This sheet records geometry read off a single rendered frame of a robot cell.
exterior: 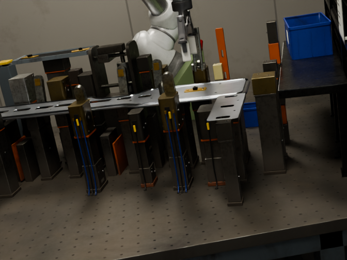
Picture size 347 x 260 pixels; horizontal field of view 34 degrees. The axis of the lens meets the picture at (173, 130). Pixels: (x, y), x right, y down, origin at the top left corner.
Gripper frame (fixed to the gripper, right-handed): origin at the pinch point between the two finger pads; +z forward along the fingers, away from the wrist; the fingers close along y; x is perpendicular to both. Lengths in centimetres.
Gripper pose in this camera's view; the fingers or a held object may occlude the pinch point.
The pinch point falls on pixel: (189, 53)
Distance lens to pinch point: 212.1
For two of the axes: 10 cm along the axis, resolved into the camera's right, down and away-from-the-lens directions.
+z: 1.7, 9.4, 3.0
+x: 9.6, -0.9, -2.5
